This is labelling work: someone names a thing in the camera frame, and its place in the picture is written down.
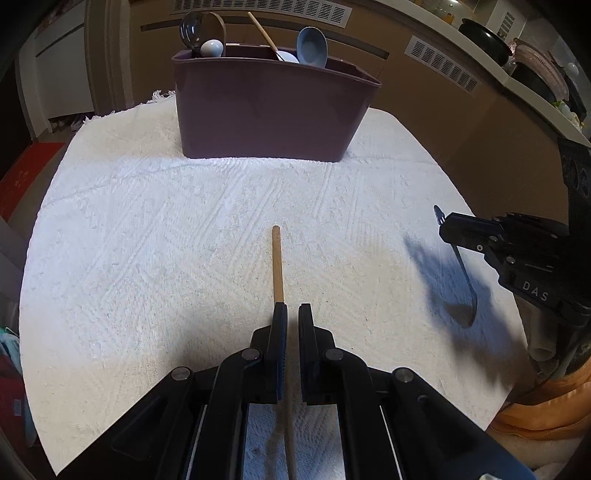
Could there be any smiley handle metal spoon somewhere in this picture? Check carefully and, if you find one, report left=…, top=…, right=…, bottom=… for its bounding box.
left=433, top=204, right=480, bottom=328

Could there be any wooden chopstick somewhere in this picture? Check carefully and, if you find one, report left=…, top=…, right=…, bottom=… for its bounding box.
left=271, top=225, right=297, bottom=480

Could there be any orange cloth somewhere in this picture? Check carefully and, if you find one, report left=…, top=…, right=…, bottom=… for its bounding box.
left=489, top=360, right=590, bottom=441

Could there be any white textured table cloth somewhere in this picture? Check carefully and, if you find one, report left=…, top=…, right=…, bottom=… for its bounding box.
left=20, top=97, right=529, bottom=470

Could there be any black pot on counter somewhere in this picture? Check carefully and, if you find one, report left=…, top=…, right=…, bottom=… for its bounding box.
left=459, top=18, right=512, bottom=67

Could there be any blue ceramic soup spoon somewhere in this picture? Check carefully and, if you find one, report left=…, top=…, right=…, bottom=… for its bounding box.
left=297, top=26, right=328, bottom=68

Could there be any purple plastic utensil holder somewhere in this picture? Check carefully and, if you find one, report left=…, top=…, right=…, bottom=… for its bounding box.
left=171, top=44, right=381, bottom=162

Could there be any small white ceramic spoon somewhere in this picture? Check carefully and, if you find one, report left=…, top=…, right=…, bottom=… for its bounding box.
left=199, top=39, right=224, bottom=58

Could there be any dark metal ladle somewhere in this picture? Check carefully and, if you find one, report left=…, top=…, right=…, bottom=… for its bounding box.
left=179, top=11, right=204, bottom=58

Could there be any white wall vent grille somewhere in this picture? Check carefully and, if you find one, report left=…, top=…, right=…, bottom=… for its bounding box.
left=171, top=0, right=353, bottom=28

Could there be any wooden handle in holder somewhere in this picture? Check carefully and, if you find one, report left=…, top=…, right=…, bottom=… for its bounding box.
left=246, top=11, right=283, bottom=61

